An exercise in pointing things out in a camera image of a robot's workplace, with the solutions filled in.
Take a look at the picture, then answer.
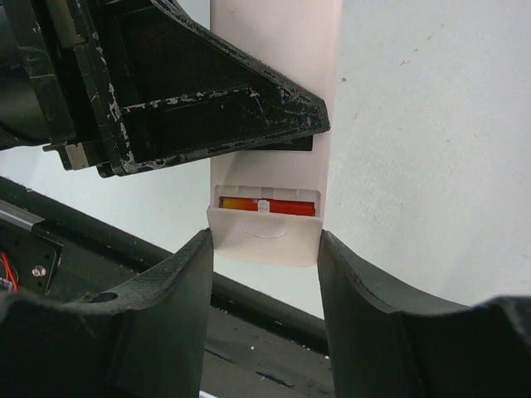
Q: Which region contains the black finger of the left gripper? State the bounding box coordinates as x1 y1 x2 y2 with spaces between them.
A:
76 1 330 177

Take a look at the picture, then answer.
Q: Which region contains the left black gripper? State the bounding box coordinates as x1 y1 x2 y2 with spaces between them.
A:
1 1 117 177

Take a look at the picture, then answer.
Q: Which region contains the white red remote control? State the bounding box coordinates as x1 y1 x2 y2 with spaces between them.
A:
209 0 343 221

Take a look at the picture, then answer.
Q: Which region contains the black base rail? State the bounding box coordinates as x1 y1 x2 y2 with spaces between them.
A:
1 179 334 397

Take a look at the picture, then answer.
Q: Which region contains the white battery cover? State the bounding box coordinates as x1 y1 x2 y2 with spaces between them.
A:
207 207 323 267

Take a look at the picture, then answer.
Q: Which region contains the red battery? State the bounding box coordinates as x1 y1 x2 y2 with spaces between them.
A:
219 197 316 216

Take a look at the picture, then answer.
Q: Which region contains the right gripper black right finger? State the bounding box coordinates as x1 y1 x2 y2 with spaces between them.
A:
317 231 530 397

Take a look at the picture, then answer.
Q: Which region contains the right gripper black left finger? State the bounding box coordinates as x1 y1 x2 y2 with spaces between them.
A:
1 230 213 397

